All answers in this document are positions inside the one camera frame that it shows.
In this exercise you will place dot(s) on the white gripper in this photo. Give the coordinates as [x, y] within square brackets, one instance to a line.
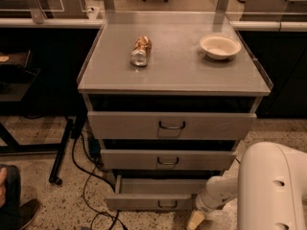
[204, 202]

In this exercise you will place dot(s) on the grey drawer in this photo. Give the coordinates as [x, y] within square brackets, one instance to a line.
[179, 160]
[170, 125]
[144, 194]

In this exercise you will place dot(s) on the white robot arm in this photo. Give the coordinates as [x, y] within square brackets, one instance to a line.
[270, 189]

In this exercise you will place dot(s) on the grey drawer cabinet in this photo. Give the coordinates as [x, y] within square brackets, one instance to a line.
[179, 77]

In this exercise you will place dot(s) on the dark shoe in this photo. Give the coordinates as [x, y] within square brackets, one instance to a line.
[27, 213]

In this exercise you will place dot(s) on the white bowl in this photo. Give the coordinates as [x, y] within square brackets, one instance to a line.
[220, 47]

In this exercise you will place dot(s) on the crushed orange soda can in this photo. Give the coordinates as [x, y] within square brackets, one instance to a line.
[141, 52]

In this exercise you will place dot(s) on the person leg in jeans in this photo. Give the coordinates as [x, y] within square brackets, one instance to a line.
[10, 190]

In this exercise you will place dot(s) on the black side table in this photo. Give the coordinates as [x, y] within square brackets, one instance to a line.
[16, 79]

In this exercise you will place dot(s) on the white horizontal rail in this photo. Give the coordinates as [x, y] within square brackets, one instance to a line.
[257, 26]

